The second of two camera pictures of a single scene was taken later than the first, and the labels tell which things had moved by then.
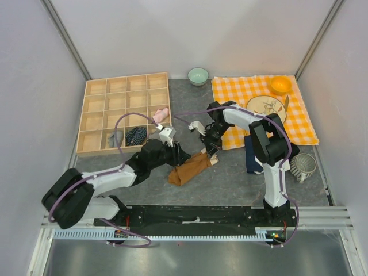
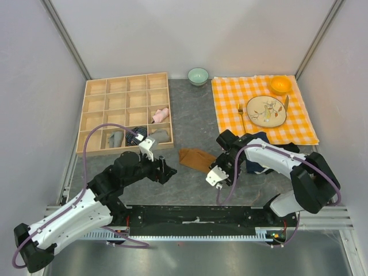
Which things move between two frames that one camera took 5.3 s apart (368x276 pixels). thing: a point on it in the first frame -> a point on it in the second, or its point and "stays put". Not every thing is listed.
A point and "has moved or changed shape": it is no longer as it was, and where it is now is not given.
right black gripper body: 213,135 -> 227,163
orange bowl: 280,85 stays put
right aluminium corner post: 336,6 stays put
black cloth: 295,150 stays put
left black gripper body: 171,158 -> 156,174
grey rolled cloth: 154,135 stays put
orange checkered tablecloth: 298,123 stays put
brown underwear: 193,165 has moved or changed shape
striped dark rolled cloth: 135,136 stays put
